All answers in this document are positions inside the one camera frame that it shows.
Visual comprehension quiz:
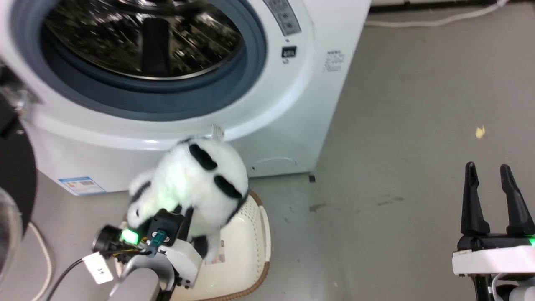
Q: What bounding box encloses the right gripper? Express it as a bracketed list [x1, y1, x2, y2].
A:
[452, 162, 535, 276]

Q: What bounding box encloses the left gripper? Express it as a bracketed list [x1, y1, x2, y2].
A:
[142, 206, 204, 290]

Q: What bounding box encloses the black and white panda plush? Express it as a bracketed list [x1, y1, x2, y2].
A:
[127, 136, 250, 265]

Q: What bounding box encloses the cream plastic laundry basket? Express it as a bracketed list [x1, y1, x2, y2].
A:
[120, 190, 271, 301]

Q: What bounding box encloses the white front-load washing machine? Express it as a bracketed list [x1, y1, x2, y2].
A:
[0, 0, 372, 196]

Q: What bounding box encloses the black round washing machine door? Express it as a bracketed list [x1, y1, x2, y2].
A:
[0, 63, 38, 289]

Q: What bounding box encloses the steel washing machine drum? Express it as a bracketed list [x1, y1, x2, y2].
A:
[44, 0, 245, 81]

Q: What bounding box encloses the white paper tag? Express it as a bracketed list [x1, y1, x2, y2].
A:
[82, 252, 114, 285]

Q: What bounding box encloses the blue energy label sticker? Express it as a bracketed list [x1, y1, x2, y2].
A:
[59, 176, 107, 196]

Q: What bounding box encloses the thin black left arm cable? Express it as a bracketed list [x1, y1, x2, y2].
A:
[45, 249, 152, 301]

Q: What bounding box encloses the thin white floor cable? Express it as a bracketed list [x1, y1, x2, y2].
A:
[27, 222, 54, 301]

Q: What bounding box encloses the white cable on floor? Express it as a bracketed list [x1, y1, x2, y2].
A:
[364, 0, 511, 28]

